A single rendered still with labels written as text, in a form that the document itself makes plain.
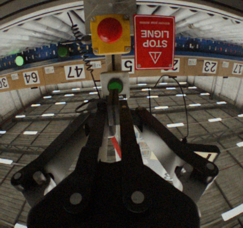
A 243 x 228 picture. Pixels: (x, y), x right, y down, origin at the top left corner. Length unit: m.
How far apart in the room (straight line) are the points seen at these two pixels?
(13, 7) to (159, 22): 0.38
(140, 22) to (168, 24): 0.07
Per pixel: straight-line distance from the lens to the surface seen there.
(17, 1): 0.43
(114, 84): 0.26
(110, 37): 0.19
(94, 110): 0.27
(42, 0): 0.38
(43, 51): 1.03
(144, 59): 0.29
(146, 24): 0.30
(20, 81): 1.25
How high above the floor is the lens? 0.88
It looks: 24 degrees up
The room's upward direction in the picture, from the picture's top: 177 degrees clockwise
